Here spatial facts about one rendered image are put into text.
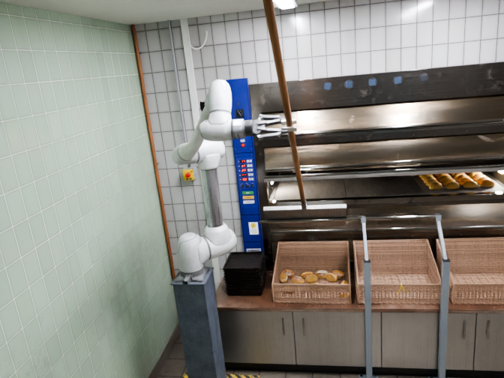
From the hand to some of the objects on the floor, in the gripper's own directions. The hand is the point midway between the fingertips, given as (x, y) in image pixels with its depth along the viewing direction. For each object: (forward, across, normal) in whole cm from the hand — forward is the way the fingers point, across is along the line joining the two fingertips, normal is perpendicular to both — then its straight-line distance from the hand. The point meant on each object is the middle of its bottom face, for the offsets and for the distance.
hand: (289, 125), depth 190 cm
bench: (+50, +86, -199) cm, 222 cm away
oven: (+54, +6, -292) cm, 297 cm away
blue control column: (-44, +7, -292) cm, 295 cm away
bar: (+32, +100, -183) cm, 211 cm away
